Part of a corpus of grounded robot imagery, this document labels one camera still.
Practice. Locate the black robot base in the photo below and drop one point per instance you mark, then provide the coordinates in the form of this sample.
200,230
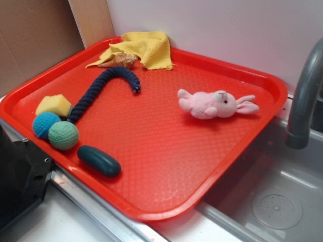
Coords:
25,172

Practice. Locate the pink plush bunny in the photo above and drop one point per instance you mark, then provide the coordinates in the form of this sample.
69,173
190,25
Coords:
219,104

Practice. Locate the red plastic tray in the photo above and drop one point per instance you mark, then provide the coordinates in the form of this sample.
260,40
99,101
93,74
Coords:
169,159

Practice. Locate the dark green oval soap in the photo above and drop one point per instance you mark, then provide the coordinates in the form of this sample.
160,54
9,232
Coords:
99,160

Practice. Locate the yellow cloth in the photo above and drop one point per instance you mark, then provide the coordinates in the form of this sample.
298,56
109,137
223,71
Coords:
151,48

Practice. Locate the brown seashell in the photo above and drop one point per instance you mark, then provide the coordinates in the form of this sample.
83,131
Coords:
120,60

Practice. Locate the green ball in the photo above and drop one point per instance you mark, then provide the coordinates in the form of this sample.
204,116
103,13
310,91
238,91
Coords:
63,135

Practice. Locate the yellow sponge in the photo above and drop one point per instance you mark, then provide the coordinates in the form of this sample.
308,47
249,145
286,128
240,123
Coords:
57,104

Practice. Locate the blue ball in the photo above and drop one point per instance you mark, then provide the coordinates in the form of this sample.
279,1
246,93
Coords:
43,122

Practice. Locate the wooden board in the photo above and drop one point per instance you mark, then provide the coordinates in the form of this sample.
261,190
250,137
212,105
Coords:
93,20

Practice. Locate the grey sink basin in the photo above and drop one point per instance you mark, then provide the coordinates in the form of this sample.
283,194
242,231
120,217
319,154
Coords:
271,192

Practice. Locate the grey faucet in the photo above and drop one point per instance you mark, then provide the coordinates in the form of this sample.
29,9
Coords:
306,110

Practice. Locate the cardboard panel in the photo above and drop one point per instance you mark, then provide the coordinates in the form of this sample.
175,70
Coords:
35,36

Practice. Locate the dark blue rope toy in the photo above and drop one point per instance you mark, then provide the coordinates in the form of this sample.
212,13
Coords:
97,86

